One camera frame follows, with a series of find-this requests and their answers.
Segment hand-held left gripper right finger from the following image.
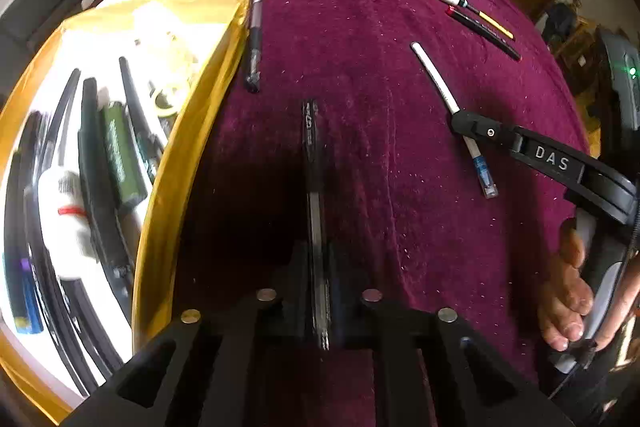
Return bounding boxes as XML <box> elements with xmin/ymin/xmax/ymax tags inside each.
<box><xmin>327</xmin><ymin>252</ymin><xmax>576</xmax><ymax>427</ymax></box>

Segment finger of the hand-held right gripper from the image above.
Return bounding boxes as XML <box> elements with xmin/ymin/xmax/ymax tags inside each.
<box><xmin>451</xmin><ymin>109</ymin><xmax>521</xmax><ymax>155</ymax></box>

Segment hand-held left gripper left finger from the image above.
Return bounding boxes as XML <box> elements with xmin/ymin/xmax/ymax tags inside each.
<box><xmin>60</xmin><ymin>252</ymin><xmax>313</xmax><ymax>427</ymax></box>

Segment white pen blue cap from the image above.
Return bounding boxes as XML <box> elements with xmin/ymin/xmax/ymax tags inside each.
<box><xmin>410</xmin><ymin>42</ymin><xmax>500</xmax><ymax>199</ymax></box>

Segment yellow box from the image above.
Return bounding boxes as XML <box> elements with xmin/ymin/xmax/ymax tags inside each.
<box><xmin>0</xmin><ymin>0</ymin><xmax>251</xmax><ymax>423</ymax></box>

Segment person's right hand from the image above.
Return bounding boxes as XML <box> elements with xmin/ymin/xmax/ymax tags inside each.
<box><xmin>537</xmin><ymin>217</ymin><xmax>598</xmax><ymax>353</ymax></box>

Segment black pen red ends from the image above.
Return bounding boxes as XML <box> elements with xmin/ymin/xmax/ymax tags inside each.
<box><xmin>447</xmin><ymin>6</ymin><xmax>522</xmax><ymax>61</ymax></box>

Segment maroon tablecloth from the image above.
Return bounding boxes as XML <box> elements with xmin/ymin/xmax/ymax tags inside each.
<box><xmin>172</xmin><ymin>0</ymin><xmax>591</xmax><ymax>427</ymax></box>

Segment green black marker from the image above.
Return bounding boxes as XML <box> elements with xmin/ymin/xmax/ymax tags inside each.
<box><xmin>100</xmin><ymin>102</ymin><xmax>148</xmax><ymax>208</ymax></box>

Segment long black pen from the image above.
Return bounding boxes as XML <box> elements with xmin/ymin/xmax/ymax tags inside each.
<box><xmin>77</xmin><ymin>78</ymin><xmax>136</xmax><ymax>273</ymax></box>

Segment black grey pen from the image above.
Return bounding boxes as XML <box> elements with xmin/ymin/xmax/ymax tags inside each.
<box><xmin>244</xmin><ymin>0</ymin><xmax>266</xmax><ymax>94</ymax></box>

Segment clear tape roll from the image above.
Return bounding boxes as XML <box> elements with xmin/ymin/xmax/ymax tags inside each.
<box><xmin>150</xmin><ymin>77</ymin><xmax>193</xmax><ymax>118</ymax></box>

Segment cream tape dispenser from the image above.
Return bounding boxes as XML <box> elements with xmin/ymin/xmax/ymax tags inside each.
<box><xmin>132</xmin><ymin>4</ymin><xmax>201</xmax><ymax>78</ymax></box>

